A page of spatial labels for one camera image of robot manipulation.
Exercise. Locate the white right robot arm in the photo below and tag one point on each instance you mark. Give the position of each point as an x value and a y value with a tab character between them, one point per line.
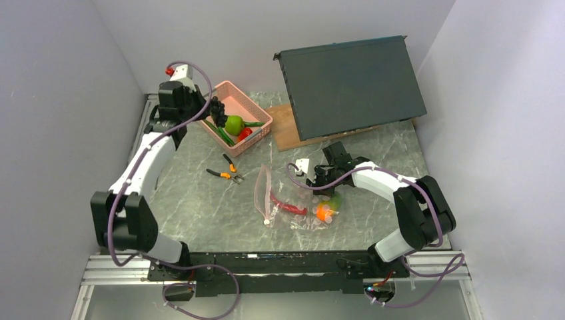
423	214

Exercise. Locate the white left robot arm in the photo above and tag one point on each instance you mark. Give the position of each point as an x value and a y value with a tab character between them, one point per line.
122	217

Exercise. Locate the fake black grape bunch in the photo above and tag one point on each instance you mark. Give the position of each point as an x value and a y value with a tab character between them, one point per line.
217	112

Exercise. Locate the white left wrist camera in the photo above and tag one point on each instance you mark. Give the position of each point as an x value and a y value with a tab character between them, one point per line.
183	74

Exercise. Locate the fake orange green mango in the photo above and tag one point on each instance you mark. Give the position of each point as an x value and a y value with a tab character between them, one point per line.
328	208

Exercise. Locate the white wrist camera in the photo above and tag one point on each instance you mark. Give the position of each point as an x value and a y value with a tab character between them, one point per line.
183	74
302	167

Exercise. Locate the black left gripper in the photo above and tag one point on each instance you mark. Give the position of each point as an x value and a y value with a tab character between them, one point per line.
196	96

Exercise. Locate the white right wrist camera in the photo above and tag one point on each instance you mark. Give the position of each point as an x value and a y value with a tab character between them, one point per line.
302	167

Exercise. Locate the fake red tomato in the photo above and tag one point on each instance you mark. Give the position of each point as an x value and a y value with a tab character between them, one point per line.
247	131

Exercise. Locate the fake green cucumber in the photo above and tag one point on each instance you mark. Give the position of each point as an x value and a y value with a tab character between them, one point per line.
212	127

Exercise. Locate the brown wooden board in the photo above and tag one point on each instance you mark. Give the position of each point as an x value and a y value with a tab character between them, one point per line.
285	132

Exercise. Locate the dark grey metal chassis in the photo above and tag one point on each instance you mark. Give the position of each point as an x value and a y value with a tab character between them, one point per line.
342	87

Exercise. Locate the clear zip top bag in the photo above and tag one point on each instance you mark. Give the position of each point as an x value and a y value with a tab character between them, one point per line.
270	181

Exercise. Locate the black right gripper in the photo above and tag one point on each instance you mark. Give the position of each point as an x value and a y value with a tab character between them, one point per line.
314	181

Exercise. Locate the orange handled pliers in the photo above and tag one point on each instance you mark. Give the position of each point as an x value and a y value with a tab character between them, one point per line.
232	174

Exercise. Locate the fake green bean pod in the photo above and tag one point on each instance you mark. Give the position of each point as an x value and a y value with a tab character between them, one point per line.
252	124

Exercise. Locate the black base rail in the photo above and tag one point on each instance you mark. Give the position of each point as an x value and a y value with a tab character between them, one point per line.
223	273

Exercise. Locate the pink plastic basket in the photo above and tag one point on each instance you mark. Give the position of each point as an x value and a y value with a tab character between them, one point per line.
238	103

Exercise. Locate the fake green chili pepper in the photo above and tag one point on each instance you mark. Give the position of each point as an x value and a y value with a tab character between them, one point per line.
225	136

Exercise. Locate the fake green lime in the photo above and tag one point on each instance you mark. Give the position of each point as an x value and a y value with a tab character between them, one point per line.
234	125

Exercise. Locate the fake red chili pepper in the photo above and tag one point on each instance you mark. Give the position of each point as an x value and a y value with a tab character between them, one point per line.
289	208

